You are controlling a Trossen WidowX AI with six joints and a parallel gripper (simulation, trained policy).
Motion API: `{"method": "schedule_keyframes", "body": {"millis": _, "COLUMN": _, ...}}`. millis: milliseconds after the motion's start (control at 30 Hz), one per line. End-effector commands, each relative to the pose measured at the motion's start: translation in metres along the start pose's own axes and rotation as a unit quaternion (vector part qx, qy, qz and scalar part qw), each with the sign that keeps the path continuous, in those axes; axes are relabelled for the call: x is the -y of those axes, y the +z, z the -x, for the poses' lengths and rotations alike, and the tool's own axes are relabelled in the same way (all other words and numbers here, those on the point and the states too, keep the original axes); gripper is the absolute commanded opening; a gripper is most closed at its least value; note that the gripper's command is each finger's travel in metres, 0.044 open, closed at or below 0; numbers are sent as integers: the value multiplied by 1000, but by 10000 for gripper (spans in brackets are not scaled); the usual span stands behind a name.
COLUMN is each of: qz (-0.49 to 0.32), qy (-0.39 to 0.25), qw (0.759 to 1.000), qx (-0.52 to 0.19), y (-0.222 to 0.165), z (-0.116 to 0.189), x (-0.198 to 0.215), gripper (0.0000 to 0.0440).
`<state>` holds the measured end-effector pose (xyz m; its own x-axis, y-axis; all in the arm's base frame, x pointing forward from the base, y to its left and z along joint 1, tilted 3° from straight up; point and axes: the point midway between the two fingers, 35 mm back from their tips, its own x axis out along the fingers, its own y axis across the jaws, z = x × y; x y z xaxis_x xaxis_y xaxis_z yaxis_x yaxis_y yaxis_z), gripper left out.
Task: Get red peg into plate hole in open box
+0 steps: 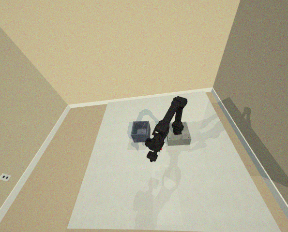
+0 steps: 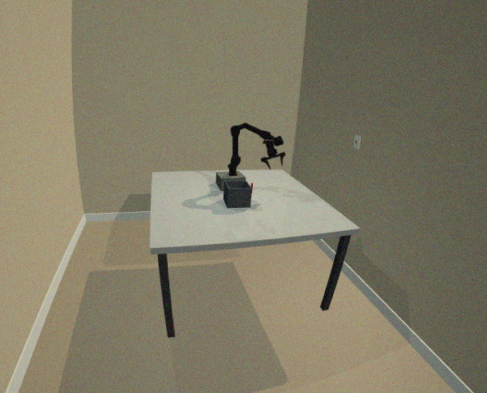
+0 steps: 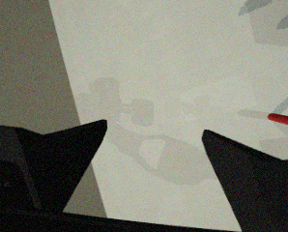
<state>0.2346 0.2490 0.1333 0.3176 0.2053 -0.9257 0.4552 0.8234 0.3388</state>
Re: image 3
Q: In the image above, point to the red peg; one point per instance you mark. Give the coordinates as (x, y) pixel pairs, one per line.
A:
(283, 119)

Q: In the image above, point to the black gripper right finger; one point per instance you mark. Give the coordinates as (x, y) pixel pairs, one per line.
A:
(255, 183)

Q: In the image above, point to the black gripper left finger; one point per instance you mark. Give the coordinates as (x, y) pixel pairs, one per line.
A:
(52, 164)

